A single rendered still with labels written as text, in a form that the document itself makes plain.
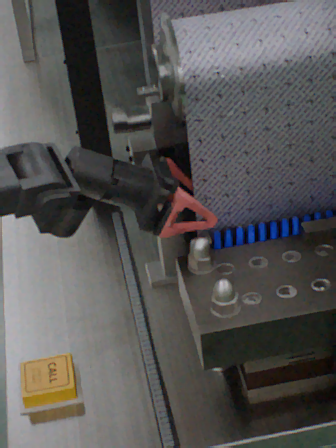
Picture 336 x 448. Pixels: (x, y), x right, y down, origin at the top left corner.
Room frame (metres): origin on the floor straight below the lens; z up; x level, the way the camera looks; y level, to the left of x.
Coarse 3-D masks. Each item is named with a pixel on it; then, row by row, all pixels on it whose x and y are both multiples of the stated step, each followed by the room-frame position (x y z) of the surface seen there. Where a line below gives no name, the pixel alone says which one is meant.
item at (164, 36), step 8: (160, 32) 1.08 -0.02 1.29; (160, 40) 1.09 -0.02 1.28; (168, 40) 1.02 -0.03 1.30; (168, 48) 1.02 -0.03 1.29; (176, 72) 0.99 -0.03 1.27; (176, 80) 0.99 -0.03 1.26; (176, 88) 0.99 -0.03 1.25; (176, 96) 0.99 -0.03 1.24; (176, 104) 1.00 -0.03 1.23; (176, 112) 1.00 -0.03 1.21
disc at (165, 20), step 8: (168, 16) 1.04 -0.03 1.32; (160, 24) 1.10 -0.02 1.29; (168, 24) 1.03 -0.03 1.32; (168, 32) 1.03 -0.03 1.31; (176, 40) 1.00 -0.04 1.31; (176, 48) 0.99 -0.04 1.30; (176, 56) 0.99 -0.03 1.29; (176, 64) 0.99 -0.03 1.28; (184, 88) 0.97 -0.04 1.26; (184, 96) 0.97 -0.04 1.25; (184, 104) 0.97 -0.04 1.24; (184, 112) 0.98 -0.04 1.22; (176, 120) 1.04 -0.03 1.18; (184, 120) 0.98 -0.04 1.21
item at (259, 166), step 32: (192, 128) 0.98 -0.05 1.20; (224, 128) 0.99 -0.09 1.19; (256, 128) 0.99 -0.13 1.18; (288, 128) 1.00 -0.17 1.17; (320, 128) 1.00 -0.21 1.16; (192, 160) 0.98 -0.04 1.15; (224, 160) 0.99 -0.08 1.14; (256, 160) 0.99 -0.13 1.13; (288, 160) 1.00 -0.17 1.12; (320, 160) 1.00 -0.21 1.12; (224, 192) 0.99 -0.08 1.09; (256, 192) 0.99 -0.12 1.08; (288, 192) 1.00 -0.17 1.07; (320, 192) 1.00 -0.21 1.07; (224, 224) 0.99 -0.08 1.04; (256, 224) 0.99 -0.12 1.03
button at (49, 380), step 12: (36, 360) 0.89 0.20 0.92; (48, 360) 0.89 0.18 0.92; (60, 360) 0.88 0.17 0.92; (72, 360) 0.89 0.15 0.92; (24, 372) 0.87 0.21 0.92; (36, 372) 0.87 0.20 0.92; (48, 372) 0.86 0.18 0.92; (60, 372) 0.86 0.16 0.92; (72, 372) 0.86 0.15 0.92; (24, 384) 0.85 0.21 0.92; (36, 384) 0.84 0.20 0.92; (48, 384) 0.84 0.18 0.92; (60, 384) 0.84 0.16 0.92; (72, 384) 0.84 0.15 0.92; (24, 396) 0.82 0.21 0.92; (36, 396) 0.83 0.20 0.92; (48, 396) 0.83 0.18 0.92; (60, 396) 0.83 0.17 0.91; (72, 396) 0.83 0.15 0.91; (24, 408) 0.82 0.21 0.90
